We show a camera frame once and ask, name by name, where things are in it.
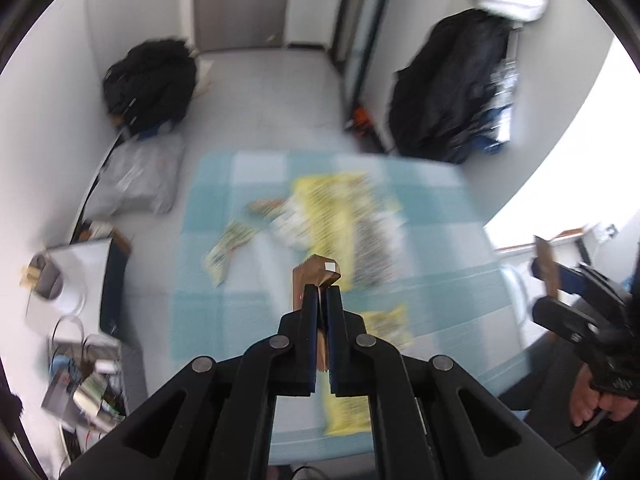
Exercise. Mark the glass sliding door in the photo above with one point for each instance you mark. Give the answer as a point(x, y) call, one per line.
point(365, 25)

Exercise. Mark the black jacket pile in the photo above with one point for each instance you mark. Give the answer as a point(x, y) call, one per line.
point(150, 82)

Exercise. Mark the small yellow snack packet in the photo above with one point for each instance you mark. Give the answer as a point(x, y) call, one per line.
point(386, 326)

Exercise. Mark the person's right hand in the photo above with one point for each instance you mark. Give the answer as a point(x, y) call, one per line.
point(587, 405)

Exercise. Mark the black backpack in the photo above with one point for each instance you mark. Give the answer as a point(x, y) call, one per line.
point(445, 85)

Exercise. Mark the white box with navy side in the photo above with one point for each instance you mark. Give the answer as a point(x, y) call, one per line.
point(82, 270)

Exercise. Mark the grey white utensil holder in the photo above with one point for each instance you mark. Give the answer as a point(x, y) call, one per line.
point(47, 280)

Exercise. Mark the grey plastic parcel bag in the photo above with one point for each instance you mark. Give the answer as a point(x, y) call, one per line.
point(137, 180)

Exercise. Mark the bundle of wooden sticks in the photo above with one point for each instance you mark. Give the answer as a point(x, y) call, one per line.
point(29, 276)

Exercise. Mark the brown foil wrapper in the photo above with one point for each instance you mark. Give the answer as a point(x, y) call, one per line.
point(315, 272)

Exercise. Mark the grey room door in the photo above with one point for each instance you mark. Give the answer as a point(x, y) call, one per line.
point(240, 0)

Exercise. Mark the person's dark pants leg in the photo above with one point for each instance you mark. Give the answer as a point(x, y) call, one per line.
point(545, 410)

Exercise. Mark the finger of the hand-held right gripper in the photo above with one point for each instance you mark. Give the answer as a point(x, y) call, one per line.
point(560, 317)
point(575, 281)

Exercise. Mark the large yellow snack packet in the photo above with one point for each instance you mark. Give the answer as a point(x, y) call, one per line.
point(327, 215)

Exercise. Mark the blue flat package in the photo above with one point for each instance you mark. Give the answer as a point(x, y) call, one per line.
point(150, 132)

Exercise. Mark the teal checked tablecloth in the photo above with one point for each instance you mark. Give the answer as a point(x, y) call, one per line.
point(240, 320)

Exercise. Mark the small grey box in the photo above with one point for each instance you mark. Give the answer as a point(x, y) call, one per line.
point(62, 390)

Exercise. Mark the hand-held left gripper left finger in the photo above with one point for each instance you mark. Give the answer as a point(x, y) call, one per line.
point(309, 340)

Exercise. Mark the green white wrapper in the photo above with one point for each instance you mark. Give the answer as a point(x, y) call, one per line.
point(225, 252)

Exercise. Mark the orange black small tool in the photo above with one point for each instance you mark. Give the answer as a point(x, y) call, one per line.
point(359, 119)

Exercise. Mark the silver foil bag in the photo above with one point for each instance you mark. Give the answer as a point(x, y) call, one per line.
point(502, 105)

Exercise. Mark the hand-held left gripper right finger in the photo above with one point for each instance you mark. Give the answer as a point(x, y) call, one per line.
point(336, 340)

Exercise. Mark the black white printed packet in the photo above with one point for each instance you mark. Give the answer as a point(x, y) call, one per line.
point(376, 252)

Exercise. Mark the brown torn wrapper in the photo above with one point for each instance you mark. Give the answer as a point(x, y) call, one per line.
point(545, 257)

